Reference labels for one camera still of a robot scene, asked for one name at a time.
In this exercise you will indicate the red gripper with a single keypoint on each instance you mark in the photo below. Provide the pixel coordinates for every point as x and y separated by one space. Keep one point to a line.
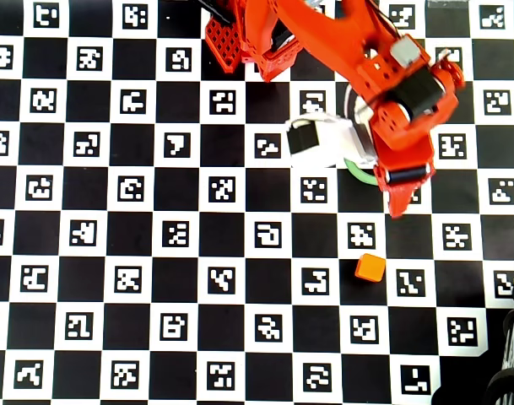
407 175

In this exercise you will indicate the black white marker checkerboard mat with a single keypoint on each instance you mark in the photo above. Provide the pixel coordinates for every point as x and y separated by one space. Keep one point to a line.
130 295

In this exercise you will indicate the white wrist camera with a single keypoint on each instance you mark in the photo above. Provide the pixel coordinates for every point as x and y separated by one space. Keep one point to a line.
337 143

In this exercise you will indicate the black flexible coiled holder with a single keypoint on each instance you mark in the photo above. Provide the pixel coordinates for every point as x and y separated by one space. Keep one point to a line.
509 337

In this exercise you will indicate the orange cube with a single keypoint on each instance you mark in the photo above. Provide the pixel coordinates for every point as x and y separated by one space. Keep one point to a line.
370 267

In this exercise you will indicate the small grey box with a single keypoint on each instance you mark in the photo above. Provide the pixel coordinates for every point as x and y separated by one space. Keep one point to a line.
405 50

